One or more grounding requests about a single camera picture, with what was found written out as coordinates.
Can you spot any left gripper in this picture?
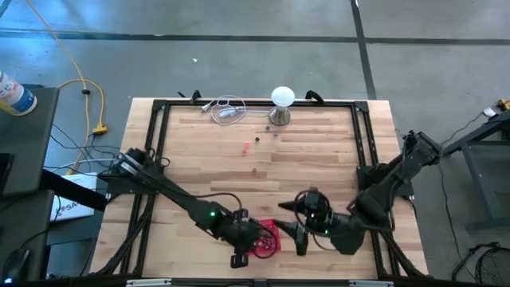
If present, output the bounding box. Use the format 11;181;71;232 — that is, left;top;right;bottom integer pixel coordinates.
226;209;264;269

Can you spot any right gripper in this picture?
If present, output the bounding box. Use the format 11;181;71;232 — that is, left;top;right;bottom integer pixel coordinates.
273;187;332;256

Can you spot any red plastic slotted basket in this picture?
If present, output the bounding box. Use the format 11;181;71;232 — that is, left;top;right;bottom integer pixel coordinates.
246;218;282;258

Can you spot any white mushroom table lamp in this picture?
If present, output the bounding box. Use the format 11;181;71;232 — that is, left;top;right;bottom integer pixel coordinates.
269;85;296;127

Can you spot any white cardboard box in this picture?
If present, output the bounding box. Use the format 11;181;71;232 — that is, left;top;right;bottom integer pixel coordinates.
49;171;99;222

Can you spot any black side table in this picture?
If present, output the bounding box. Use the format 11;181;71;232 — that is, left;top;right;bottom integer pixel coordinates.
440;109;510;232

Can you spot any black desk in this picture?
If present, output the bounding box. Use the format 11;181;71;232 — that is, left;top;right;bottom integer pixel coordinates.
0;190;55;282
0;84;61;196

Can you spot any black computer mouse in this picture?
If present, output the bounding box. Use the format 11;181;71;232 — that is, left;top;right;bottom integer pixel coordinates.
2;247;31;282

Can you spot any white blue wipes canister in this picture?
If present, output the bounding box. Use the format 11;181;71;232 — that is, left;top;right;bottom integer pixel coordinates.
0;70;38;116

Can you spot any silver mounting bracket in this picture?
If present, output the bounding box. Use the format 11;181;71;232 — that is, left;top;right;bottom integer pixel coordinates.
349;280;394;287
126;278;172;287

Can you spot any white lamp power cable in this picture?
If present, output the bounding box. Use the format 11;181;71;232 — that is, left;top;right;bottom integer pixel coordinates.
201;94;276;127

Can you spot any yellow extension cable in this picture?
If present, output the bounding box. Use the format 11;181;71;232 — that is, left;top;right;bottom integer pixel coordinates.
24;0;109;176

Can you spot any black wire mesh bin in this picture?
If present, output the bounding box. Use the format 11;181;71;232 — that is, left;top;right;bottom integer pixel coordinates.
473;245;510;287

